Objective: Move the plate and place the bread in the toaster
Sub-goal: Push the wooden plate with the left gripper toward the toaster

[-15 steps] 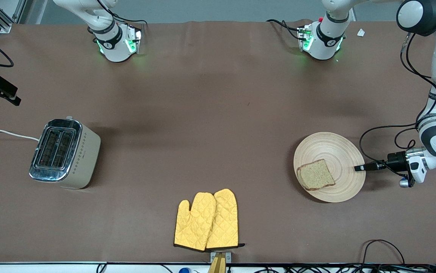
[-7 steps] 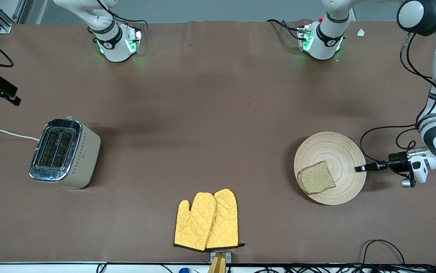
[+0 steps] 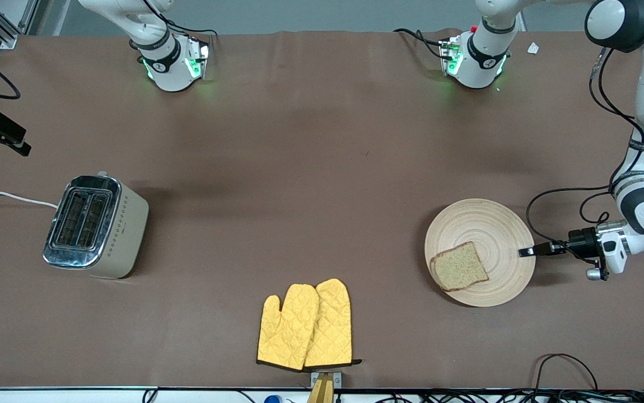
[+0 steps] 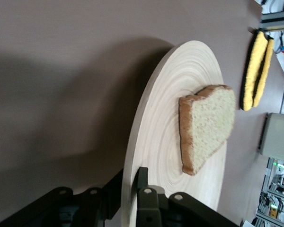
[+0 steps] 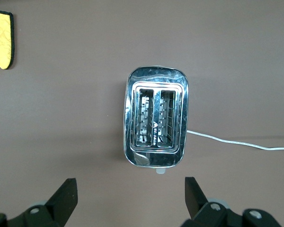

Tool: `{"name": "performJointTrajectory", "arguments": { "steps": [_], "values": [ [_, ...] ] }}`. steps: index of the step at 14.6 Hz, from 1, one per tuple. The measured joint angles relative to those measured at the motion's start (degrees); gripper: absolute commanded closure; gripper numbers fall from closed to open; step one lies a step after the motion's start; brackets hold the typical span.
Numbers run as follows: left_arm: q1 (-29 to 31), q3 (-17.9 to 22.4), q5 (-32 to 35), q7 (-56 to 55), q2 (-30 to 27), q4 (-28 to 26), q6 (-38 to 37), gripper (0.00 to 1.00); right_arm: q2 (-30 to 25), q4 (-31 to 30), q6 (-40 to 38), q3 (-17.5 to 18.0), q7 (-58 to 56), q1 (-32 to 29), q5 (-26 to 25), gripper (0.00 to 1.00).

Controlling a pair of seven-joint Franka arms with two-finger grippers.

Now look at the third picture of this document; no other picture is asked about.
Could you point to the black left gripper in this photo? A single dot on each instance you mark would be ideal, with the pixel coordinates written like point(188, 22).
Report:
point(582, 242)

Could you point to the round wooden plate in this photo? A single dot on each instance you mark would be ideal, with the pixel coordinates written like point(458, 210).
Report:
point(484, 224)

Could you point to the brown bread slice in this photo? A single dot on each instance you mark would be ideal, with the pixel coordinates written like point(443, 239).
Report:
point(459, 268)

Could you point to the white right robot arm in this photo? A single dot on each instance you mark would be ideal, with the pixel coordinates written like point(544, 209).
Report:
point(171, 73)

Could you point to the cream and chrome toaster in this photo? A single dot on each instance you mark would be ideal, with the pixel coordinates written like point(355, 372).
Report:
point(126, 235)

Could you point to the small white paper scrap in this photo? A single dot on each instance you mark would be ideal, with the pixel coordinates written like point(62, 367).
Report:
point(533, 48)

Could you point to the yellow quilted oven mitt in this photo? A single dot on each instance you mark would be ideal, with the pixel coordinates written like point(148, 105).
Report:
point(333, 330)
point(288, 336)

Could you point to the brown table cover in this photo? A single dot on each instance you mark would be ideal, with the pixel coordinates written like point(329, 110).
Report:
point(322, 140)

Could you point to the blue cap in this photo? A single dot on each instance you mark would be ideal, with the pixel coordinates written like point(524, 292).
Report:
point(272, 399)

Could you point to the wooden and metal bracket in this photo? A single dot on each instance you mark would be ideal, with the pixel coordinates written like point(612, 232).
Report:
point(322, 389)

